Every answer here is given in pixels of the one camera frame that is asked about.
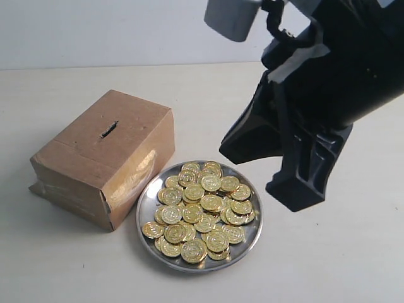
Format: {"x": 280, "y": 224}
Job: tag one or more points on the gold coin at plate left edge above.
{"x": 152, "y": 230}

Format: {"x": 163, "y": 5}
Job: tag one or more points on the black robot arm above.
{"x": 362, "y": 11}

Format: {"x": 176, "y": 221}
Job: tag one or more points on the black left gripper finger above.
{"x": 261, "y": 130}

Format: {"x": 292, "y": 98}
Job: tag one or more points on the gold coin left front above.
{"x": 175, "y": 233}

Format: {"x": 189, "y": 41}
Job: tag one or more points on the gold coin centre front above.
{"x": 217, "y": 241}

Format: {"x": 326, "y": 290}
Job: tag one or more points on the gold coin left middle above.
{"x": 171, "y": 214}

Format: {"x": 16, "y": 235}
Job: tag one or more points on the gold coin rear left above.
{"x": 187, "y": 178}

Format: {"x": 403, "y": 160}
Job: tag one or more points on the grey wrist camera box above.
{"x": 232, "y": 19}

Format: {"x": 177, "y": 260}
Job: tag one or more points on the gold coin front of pile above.
{"x": 194, "y": 251}

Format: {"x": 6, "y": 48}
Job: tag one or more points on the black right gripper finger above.
{"x": 307, "y": 162}

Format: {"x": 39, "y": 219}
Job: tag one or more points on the round silver metal plate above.
{"x": 148, "y": 204}

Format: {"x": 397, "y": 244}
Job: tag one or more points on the gold coin right front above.
{"x": 236, "y": 234}

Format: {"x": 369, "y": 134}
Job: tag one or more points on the gold coin rear centre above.
{"x": 211, "y": 183}

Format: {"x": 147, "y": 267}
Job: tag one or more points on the gold coin right rear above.
{"x": 242, "y": 193}

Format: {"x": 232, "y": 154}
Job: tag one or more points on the brown cardboard slotted box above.
{"x": 98, "y": 166}

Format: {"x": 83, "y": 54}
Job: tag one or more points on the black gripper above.
{"x": 354, "y": 69}

